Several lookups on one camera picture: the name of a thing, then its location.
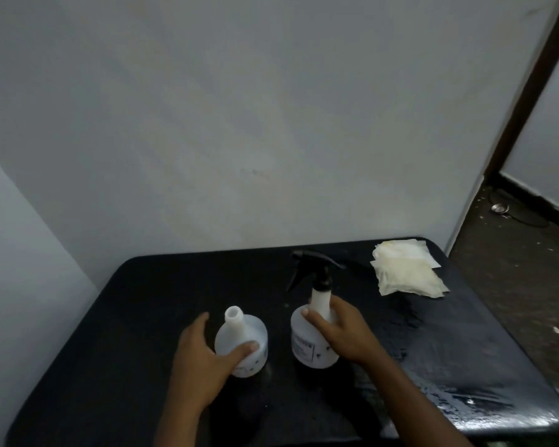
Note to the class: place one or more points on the person's left hand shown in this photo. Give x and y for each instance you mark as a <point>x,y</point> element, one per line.
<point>193,367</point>

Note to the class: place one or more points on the person's right hand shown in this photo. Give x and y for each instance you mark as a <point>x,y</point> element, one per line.
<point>349,337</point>

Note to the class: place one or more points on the person's right thumb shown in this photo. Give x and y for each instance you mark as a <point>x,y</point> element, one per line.
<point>313,321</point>

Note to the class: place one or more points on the person's left thumb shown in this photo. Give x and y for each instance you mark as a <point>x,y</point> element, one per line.
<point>243,351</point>

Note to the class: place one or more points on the white plastic spray bottle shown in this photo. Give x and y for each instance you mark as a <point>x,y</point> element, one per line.
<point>307,351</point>

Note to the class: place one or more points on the person's left forearm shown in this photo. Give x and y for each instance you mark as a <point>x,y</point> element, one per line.
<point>181,423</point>

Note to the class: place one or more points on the person's right forearm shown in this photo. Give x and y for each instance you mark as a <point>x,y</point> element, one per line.
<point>405,400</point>

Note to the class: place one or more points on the black trigger spray head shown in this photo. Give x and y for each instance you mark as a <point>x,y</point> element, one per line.
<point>319,272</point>

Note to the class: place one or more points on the white folded cloth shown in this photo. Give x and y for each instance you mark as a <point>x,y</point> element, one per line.
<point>405,269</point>

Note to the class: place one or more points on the small metal object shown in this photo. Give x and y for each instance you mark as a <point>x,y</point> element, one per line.
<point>499,208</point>

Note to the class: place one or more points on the brown wooden door frame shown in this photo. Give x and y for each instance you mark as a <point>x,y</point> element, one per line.
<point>526,88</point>

